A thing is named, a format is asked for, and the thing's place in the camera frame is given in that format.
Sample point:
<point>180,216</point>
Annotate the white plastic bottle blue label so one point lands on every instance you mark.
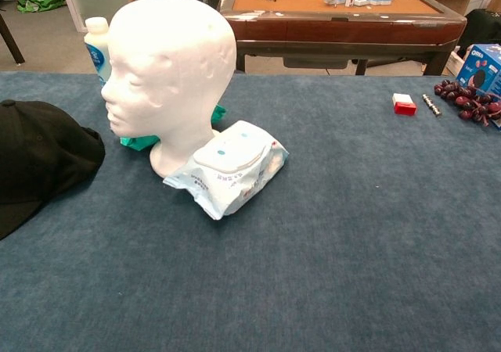
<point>96,43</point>

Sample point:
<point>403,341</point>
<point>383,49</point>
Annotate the dark red grape bunch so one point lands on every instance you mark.
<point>466,101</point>

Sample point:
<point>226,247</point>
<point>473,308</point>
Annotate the light blue wet wipes pack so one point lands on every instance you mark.
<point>235,168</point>

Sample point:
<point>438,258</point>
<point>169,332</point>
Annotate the small red white box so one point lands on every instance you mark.
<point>404,105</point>

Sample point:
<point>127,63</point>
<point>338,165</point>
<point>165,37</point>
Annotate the white foam mannequin head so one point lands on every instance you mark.
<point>168,74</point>

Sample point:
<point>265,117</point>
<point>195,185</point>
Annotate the black bag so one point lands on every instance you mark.
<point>481,27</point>

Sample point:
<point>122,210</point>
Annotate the black baseball cap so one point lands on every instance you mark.
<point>39,160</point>

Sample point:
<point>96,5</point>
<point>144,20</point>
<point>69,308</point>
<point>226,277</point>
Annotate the green bag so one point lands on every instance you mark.
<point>39,4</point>

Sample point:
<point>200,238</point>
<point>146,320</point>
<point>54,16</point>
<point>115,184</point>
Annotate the small beaded metal rod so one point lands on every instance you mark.
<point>431,105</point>

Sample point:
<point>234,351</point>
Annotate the blue felt table mat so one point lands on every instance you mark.
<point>313,250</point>

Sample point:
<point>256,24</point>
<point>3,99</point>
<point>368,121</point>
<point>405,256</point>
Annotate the brown mahjong table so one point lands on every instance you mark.
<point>332,31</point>

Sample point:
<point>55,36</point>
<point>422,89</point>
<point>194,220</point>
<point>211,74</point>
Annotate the dark wooden table leg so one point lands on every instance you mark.
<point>11,41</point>

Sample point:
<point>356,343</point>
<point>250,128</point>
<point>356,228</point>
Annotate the blue Oreo cookie box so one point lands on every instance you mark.
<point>483,70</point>

